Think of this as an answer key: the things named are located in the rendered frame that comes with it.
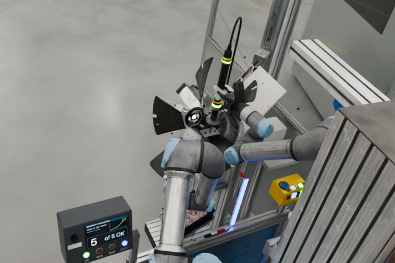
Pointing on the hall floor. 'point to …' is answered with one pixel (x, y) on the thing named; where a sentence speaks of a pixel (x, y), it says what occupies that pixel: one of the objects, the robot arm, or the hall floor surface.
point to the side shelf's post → (252, 191)
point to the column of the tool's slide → (276, 19)
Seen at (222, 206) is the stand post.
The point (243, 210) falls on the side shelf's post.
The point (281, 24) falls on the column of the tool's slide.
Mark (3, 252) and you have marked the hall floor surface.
